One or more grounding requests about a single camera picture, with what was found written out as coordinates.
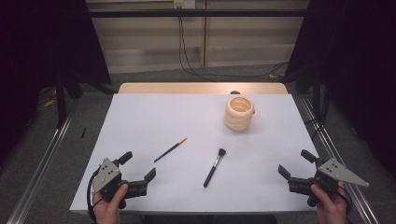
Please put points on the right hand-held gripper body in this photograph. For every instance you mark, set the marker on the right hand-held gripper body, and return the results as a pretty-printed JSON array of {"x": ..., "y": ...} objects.
[{"x": 330, "y": 174}]

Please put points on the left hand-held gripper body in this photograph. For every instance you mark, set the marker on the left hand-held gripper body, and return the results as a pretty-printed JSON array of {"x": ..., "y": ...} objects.
[{"x": 107, "y": 177}]

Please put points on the black makeup brush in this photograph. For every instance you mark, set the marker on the black makeup brush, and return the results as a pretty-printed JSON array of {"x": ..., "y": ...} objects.
[{"x": 213, "y": 169}]

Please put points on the beige ribbed holder cup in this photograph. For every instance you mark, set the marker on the beige ribbed holder cup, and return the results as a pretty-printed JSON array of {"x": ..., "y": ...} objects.
[{"x": 239, "y": 113}]

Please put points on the person's left hand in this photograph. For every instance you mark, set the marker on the person's left hand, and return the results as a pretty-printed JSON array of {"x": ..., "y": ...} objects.
[{"x": 109, "y": 210}]

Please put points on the person's right hand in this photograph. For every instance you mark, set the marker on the person's right hand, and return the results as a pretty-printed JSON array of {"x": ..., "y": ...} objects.
[{"x": 331, "y": 208}]

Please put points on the small black stick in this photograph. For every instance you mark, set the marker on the small black stick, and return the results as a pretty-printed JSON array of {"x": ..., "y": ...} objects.
[{"x": 83, "y": 132}]

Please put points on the white table sheet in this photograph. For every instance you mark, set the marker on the white table sheet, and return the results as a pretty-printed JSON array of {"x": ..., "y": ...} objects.
[{"x": 174, "y": 118}]

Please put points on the black metal stand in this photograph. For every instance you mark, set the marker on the black metal stand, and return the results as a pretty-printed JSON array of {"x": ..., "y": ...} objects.
[
  {"x": 60, "y": 102},
  {"x": 317, "y": 93}
]

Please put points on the small yellow object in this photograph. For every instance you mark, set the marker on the small yellow object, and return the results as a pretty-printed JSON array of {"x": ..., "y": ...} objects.
[{"x": 49, "y": 102}]

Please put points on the black curtain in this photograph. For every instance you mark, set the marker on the black curtain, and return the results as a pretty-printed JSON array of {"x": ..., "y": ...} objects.
[
  {"x": 358, "y": 62},
  {"x": 37, "y": 46}
]

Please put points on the black horizontal bar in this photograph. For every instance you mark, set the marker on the black horizontal bar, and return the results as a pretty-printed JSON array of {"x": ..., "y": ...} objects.
[{"x": 199, "y": 13}]

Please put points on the aluminium rail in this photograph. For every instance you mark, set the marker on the aluminium rail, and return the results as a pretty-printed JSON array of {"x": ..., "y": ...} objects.
[
  {"x": 37, "y": 177},
  {"x": 370, "y": 214}
]

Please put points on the white wall socket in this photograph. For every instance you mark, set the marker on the white wall socket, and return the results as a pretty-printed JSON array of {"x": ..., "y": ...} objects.
[{"x": 184, "y": 3}]

